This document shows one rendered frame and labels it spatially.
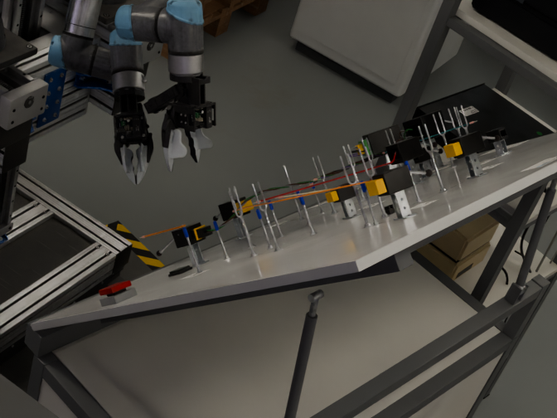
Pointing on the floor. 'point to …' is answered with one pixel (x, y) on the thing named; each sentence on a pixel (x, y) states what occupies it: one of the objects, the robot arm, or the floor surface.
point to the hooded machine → (370, 40)
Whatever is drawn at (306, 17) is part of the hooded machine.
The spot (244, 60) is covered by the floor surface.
